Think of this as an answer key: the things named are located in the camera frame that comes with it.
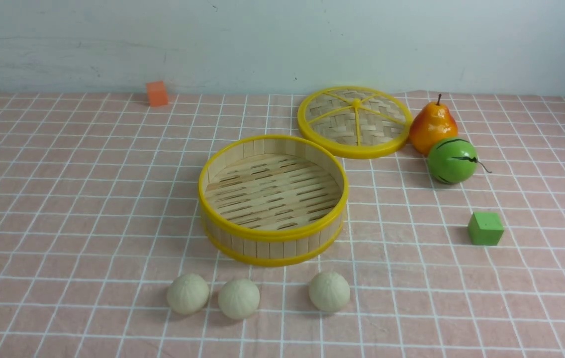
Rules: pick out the white bun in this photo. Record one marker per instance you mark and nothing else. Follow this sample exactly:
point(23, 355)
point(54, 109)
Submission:
point(238, 299)
point(328, 291)
point(188, 294)

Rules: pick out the yellow bamboo steamer tray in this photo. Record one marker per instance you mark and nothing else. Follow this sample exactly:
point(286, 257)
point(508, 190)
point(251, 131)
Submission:
point(273, 200)

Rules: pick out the yellow bamboo steamer lid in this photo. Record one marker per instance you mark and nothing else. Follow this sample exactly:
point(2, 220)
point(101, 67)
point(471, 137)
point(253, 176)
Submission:
point(354, 122)

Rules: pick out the orange cube block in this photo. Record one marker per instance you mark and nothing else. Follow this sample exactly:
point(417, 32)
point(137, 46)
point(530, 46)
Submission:
point(157, 93)

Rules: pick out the orange toy pear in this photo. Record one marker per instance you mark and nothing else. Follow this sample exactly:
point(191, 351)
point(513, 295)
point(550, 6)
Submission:
point(432, 124)

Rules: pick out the green toy watermelon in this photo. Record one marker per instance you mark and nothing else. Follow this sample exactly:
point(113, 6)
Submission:
point(453, 160)

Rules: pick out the pink checkered tablecloth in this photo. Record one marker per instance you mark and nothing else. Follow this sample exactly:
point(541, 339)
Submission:
point(98, 216)

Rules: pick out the green cube block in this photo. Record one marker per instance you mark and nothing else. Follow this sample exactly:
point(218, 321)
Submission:
point(485, 228)

